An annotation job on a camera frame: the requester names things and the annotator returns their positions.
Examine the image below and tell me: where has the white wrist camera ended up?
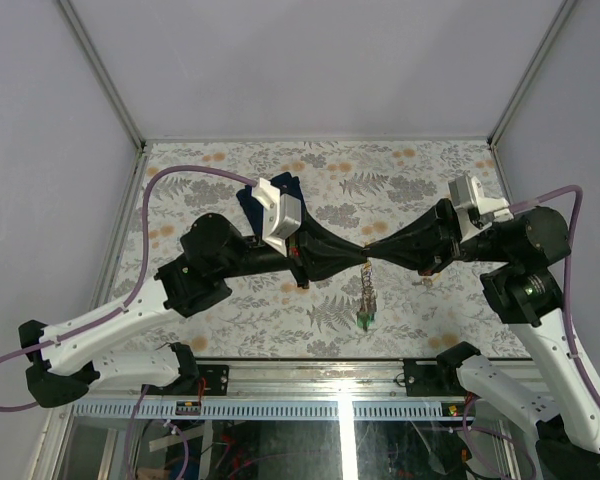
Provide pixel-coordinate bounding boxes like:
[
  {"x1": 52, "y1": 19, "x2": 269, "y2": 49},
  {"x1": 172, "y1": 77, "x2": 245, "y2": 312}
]
[
  {"x1": 251, "y1": 172, "x2": 303, "y2": 257},
  {"x1": 448, "y1": 175, "x2": 514, "y2": 243}
]

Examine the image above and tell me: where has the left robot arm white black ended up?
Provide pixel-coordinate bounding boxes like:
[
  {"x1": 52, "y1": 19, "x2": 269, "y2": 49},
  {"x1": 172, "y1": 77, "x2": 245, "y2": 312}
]
[{"x1": 19, "y1": 214, "x2": 366, "y2": 408}]

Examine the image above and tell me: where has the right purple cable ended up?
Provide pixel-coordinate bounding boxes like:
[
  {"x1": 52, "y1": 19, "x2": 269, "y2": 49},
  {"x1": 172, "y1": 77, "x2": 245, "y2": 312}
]
[{"x1": 459, "y1": 184, "x2": 600, "y2": 480}]

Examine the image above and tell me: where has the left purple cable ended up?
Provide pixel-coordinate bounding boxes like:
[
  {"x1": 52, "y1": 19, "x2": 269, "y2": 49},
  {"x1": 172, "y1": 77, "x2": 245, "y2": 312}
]
[{"x1": 0, "y1": 164, "x2": 256, "y2": 414}]

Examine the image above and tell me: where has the right aluminium frame post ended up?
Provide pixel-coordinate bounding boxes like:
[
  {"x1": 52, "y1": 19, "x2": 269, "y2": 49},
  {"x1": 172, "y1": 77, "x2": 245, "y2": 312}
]
[{"x1": 487, "y1": 0, "x2": 580, "y2": 149}]

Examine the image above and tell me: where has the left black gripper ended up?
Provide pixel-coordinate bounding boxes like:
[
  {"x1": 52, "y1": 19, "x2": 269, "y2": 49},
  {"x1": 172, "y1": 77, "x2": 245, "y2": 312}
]
[{"x1": 220, "y1": 209, "x2": 370, "y2": 288}]

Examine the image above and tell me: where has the folded navy blue cloth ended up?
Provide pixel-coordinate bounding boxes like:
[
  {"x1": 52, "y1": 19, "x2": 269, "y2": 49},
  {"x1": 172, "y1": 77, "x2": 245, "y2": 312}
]
[{"x1": 236, "y1": 172, "x2": 304, "y2": 239}]

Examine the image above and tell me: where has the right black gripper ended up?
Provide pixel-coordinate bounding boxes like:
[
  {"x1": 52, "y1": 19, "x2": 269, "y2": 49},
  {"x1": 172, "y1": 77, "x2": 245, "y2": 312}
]
[{"x1": 363, "y1": 196, "x2": 514, "y2": 275}]

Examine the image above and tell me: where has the purple cable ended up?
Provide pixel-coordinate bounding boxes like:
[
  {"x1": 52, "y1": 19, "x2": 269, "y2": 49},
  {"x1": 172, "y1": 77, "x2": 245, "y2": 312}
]
[
  {"x1": 0, "y1": 164, "x2": 256, "y2": 414},
  {"x1": 459, "y1": 184, "x2": 600, "y2": 480}
]

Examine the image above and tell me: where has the keyring with tagged keys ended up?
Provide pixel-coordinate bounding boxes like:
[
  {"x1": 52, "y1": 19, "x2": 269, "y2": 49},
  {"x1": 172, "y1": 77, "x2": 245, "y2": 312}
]
[{"x1": 356, "y1": 261, "x2": 377, "y2": 332}]

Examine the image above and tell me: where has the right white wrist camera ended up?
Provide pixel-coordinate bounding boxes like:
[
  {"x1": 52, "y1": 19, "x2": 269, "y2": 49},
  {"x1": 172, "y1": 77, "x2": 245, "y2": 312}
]
[{"x1": 448, "y1": 175, "x2": 514, "y2": 243}]

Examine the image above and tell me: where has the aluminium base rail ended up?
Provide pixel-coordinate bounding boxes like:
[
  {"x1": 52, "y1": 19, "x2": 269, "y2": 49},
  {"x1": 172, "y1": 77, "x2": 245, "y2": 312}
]
[{"x1": 79, "y1": 357, "x2": 556, "y2": 400}]

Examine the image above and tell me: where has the left aluminium frame post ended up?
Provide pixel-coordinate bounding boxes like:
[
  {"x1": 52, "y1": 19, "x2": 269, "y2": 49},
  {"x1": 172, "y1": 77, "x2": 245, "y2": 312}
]
[{"x1": 54, "y1": 0, "x2": 146, "y2": 151}]

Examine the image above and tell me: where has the aluminium frame post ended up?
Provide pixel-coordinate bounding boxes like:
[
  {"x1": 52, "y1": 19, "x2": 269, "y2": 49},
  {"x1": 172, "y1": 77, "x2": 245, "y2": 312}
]
[
  {"x1": 54, "y1": 0, "x2": 146, "y2": 151},
  {"x1": 487, "y1": 0, "x2": 580, "y2": 149}
]

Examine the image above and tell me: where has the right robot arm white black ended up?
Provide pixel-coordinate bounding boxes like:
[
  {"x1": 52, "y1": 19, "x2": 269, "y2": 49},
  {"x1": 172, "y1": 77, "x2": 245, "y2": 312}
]
[{"x1": 364, "y1": 199, "x2": 600, "y2": 479}]

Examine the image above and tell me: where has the slotted white cable duct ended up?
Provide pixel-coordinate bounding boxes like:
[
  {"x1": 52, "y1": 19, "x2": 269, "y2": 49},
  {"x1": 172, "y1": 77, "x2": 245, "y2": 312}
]
[{"x1": 72, "y1": 399, "x2": 464, "y2": 421}]

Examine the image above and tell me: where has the key with yellow tag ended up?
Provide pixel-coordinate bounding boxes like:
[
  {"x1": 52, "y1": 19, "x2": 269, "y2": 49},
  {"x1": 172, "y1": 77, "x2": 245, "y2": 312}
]
[{"x1": 413, "y1": 273, "x2": 440, "y2": 288}]

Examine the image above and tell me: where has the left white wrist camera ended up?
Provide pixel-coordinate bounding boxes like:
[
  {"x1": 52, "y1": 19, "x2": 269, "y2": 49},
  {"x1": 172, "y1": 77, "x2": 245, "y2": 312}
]
[{"x1": 251, "y1": 172, "x2": 303, "y2": 257}]

